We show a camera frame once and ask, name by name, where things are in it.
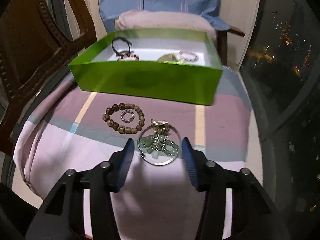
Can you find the black wristband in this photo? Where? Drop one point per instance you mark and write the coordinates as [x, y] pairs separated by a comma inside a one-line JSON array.
[[114, 46]]

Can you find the silver bangle with charms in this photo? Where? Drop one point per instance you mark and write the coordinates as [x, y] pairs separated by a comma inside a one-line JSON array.
[[160, 127]]

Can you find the pink cushion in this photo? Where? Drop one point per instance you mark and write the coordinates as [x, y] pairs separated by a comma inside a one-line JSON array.
[[162, 20]]

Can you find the pink striped table cloth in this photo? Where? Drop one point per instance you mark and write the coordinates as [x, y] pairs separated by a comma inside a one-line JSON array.
[[75, 150]]

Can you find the dark wooden armchair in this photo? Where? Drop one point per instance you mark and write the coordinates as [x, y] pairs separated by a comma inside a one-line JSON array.
[[235, 31]]

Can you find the carved wooden chair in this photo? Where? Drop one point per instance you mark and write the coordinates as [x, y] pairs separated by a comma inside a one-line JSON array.
[[25, 55]]

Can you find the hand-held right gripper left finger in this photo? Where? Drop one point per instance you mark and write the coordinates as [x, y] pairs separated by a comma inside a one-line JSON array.
[[123, 165]]

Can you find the green cardboard box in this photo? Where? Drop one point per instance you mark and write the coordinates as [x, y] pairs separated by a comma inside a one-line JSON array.
[[150, 85]]

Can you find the glass window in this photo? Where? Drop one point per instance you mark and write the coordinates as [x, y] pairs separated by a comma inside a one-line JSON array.
[[287, 55]]

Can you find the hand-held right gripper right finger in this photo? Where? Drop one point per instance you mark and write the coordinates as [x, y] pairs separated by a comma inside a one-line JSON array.
[[192, 165]]

